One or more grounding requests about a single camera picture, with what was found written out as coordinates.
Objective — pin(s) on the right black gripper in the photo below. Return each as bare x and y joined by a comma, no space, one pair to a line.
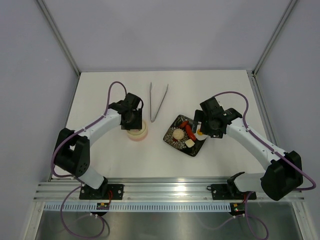
200,116

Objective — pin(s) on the cream lunch box lid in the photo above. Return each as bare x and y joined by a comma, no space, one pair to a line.
143,131

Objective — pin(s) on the metal tongs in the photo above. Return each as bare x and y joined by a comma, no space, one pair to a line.
155,104

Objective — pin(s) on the aluminium frame post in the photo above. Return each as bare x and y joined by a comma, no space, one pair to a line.
49,18
275,35

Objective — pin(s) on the small red shrimp toy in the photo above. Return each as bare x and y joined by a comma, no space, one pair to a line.
184,124

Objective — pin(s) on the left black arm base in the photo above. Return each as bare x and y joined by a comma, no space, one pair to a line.
105,192

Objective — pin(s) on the cream tofu block toy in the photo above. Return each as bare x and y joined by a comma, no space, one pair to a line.
189,143

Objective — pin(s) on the black patterned square plate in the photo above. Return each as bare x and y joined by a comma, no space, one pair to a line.
180,144

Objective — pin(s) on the fried egg toy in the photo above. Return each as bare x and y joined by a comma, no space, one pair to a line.
200,136

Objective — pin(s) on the right aluminium frame post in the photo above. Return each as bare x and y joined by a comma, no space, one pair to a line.
275,35

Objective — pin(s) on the cream pink lunch box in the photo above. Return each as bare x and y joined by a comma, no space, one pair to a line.
136,138

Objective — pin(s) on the red sausage toy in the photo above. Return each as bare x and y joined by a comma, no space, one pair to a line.
189,132

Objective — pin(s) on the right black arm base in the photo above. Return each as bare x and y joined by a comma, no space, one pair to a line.
223,191

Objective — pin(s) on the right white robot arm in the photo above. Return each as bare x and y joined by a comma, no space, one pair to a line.
282,170

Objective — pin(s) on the white steamed bun toy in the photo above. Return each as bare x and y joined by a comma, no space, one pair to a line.
178,134

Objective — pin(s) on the white slotted cable duct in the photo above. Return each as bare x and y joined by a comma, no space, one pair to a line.
161,207

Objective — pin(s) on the left aluminium frame post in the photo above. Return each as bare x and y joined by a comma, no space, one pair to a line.
49,18

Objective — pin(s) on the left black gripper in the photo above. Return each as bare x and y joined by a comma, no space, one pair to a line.
137,125

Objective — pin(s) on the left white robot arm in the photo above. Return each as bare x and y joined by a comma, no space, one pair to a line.
72,152

